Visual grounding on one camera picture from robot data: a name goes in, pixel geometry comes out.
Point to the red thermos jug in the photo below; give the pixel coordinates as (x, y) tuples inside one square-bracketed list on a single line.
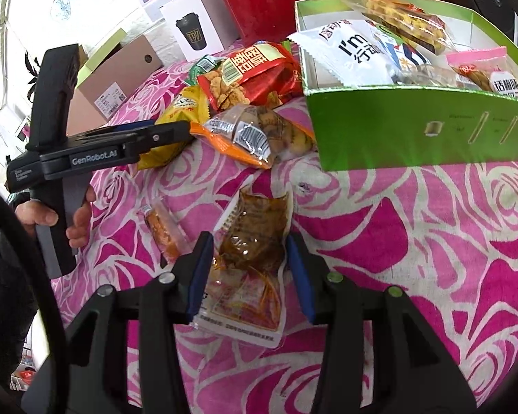
[(259, 0)]

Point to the brown translucent snack packet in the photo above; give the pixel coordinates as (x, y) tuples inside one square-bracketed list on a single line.
[(246, 258)]

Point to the white cup package box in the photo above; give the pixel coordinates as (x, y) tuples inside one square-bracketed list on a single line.
[(190, 30)]

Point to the green snack packet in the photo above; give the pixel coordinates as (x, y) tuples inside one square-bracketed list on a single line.
[(200, 67)]

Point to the red peanut packet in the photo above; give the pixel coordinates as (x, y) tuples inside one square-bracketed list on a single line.
[(250, 77)]

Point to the clear bag of round puffs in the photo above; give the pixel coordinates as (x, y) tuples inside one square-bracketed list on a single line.
[(410, 19)]

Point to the clear pink snack packet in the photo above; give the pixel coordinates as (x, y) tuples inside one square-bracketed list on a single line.
[(479, 62)]

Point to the small orange snack packet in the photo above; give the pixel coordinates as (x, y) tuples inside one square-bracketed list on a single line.
[(164, 233)]

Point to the orange clear biscuit packet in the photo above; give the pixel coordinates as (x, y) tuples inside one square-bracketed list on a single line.
[(263, 133)]

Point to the brown cardboard box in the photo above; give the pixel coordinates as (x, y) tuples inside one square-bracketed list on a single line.
[(121, 77)]

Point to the green cardboard box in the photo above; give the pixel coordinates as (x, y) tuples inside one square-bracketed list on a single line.
[(393, 129)]

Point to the yellow snack packet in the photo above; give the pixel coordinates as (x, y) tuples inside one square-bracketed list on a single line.
[(181, 108)]

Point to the green box lid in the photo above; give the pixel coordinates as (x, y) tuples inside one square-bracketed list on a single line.
[(108, 47)]

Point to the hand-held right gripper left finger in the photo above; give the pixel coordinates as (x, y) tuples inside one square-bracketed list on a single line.
[(200, 276)]

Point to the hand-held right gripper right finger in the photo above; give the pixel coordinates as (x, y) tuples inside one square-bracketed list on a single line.
[(302, 276)]

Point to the person's left forearm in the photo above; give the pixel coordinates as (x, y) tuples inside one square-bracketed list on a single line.
[(4, 289)]

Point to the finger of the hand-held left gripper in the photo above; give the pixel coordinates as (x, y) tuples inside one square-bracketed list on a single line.
[(129, 128), (168, 134)]

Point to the person's left hand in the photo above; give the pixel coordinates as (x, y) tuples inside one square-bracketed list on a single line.
[(80, 224)]

